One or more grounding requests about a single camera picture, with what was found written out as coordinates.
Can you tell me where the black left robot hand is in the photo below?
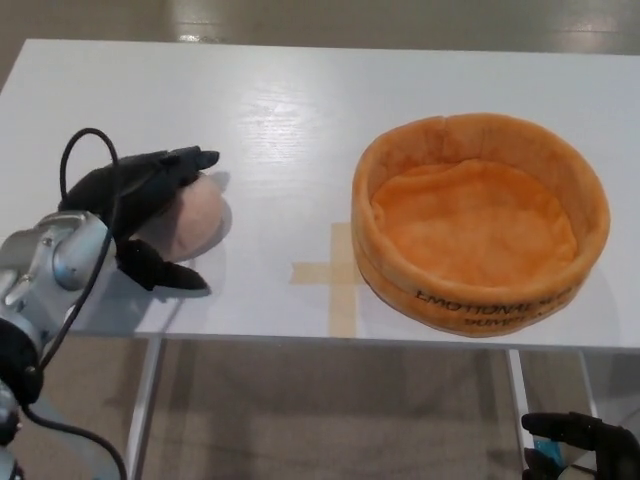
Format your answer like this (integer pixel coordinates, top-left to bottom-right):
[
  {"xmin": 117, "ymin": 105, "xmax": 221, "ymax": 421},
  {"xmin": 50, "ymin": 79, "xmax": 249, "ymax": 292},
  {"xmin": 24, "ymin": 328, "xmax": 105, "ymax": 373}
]
[{"xmin": 58, "ymin": 145, "xmax": 221, "ymax": 293}]

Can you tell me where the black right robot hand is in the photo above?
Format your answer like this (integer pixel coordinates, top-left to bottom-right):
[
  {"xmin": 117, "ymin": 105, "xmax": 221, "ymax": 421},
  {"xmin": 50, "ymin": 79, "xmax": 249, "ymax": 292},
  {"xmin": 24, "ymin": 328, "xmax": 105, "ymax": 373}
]
[{"xmin": 520, "ymin": 411, "xmax": 640, "ymax": 480}]

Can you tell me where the pink round plush toy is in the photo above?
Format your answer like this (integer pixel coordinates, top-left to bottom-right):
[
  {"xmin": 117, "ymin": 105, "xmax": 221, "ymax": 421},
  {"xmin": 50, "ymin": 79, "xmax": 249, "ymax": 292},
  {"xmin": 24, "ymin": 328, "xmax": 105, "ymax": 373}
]
[{"xmin": 137, "ymin": 171, "xmax": 224, "ymax": 262}]

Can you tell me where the orange plush plate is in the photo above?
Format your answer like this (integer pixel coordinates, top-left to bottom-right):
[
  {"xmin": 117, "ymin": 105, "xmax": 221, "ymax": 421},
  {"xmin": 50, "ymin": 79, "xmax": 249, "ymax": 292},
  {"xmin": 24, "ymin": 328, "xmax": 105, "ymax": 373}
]
[{"xmin": 351, "ymin": 114, "xmax": 612, "ymax": 343}]

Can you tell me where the white table leg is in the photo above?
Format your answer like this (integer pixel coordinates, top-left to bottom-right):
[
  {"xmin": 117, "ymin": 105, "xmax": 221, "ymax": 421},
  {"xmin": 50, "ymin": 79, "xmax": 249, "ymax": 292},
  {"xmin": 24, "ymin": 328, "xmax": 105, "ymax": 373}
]
[
  {"xmin": 125, "ymin": 337, "xmax": 166, "ymax": 480},
  {"xmin": 505, "ymin": 348, "xmax": 536, "ymax": 451}
]

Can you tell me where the beige tape cross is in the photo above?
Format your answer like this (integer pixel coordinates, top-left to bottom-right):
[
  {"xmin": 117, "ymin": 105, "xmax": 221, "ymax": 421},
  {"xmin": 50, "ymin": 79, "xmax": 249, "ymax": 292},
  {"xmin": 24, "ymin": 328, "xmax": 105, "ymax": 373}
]
[{"xmin": 290, "ymin": 221, "xmax": 371, "ymax": 339}]

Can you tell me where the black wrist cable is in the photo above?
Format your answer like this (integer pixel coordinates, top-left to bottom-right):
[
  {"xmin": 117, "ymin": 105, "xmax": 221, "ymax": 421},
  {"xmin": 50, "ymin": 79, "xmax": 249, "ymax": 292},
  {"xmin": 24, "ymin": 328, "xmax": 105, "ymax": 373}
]
[{"xmin": 19, "ymin": 128, "xmax": 129, "ymax": 480}]

